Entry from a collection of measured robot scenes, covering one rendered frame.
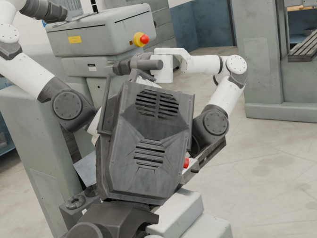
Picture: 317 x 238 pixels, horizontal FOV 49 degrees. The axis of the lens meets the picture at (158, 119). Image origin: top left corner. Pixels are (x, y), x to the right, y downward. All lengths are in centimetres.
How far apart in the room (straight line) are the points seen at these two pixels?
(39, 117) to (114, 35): 73
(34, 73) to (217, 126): 57
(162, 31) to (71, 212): 605
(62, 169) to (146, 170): 116
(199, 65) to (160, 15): 611
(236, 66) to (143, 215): 61
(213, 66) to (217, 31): 782
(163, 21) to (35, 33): 258
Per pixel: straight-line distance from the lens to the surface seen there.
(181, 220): 185
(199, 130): 109
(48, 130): 195
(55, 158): 202
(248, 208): 321
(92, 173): 210
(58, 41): 171
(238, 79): 127
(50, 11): 142
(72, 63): 170
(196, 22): 938
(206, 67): 127
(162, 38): 733
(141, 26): 152
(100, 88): 164
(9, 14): 126
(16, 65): 109
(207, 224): 193
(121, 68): 133
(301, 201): 327
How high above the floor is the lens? 199
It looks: 22 degrees down
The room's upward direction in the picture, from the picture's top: 13 degrees counter-clockwise
